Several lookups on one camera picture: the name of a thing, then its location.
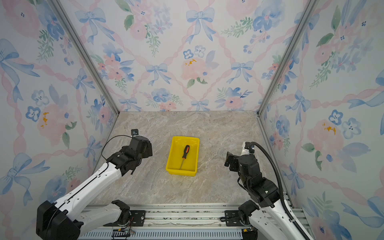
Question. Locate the orange black handled screwdriver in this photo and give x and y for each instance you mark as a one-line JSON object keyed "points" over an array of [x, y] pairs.
{"points": [[185, 154]]}

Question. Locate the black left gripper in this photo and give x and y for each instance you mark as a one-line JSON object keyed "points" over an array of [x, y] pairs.
{"points": [[149, 151]]}

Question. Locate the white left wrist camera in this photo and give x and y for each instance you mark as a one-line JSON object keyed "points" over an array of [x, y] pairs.
{"points": [[134, 132]]}

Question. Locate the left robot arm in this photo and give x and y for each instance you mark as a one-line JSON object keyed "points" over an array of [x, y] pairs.
{"points": [[63, 219]]}

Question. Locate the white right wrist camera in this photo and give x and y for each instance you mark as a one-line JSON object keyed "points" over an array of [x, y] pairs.
{"points": [[244, 150]]}

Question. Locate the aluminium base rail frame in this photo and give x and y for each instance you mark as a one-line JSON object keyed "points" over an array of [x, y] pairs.
{"points": [[181, 222]]}

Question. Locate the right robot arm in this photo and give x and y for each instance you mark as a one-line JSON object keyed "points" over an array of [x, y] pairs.
{"points": [[267, 210]]}

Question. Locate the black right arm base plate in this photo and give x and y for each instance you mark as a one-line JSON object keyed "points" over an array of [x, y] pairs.
{"points": [[232, 219]]}

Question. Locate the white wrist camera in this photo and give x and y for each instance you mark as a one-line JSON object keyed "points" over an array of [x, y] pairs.
{"points": [[244, 150], [134, 132]]}

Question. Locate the yellow plastic bin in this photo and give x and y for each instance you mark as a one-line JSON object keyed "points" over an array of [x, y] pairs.
{"points": [[190, 165]]}

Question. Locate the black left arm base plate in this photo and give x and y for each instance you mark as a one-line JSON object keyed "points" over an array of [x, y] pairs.
{"points": [[135, 218]]}

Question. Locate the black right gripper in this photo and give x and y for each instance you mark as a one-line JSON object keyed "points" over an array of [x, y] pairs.
{"points": [[235, 161]]}

